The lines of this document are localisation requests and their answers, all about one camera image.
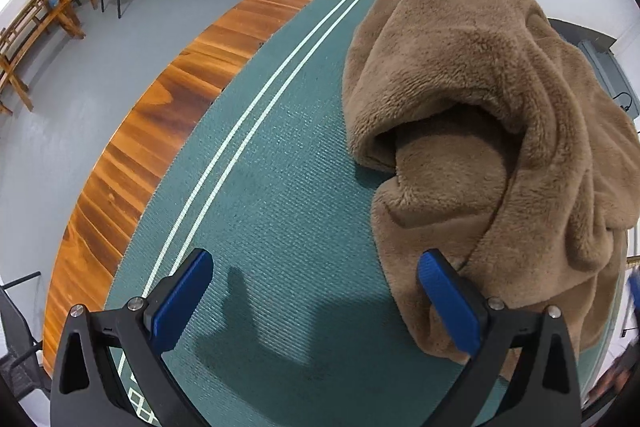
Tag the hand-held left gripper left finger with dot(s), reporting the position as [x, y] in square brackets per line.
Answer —
[182, 297]

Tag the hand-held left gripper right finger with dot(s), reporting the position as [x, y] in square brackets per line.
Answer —
[450, 302]

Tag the brown fleece sweater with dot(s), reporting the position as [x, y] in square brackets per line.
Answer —
[475, 82]

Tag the green mat with white lines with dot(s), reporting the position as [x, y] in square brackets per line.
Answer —
[280, 207]

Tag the black mesh chair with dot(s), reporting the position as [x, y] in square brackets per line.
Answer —
[15, 342]

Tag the grey stepped box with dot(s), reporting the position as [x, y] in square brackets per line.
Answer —
[600, 57]

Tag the long wooden bench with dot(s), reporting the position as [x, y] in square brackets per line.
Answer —
[30, 27]

